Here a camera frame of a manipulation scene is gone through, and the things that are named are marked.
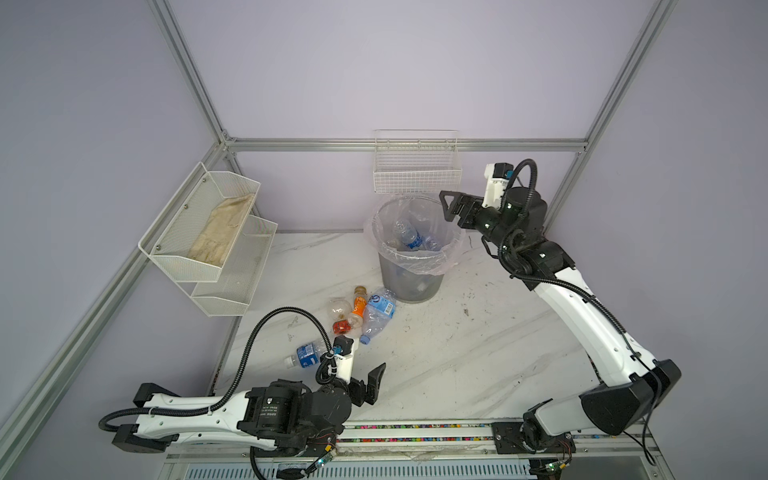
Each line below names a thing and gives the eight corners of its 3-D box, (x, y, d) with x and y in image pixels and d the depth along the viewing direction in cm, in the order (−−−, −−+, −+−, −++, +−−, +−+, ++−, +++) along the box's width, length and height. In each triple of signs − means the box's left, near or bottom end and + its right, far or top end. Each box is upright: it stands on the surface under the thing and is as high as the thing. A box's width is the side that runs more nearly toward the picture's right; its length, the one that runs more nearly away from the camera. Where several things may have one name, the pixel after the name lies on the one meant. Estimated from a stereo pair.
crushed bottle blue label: (361, 344, 92) (360, 338, 88) (365, 295, 103) (364, 288, 100) (395, 344, 92) (395, 338, 88) (395, 295, 103) (395, 288, 100)
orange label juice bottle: (351, 330, 94) (349, 321, 90) (355, 290, 105) (353, 280, 100) (364, 330, 94) (363, 321, 90) (367, 290, 105) (366, 280, 100)
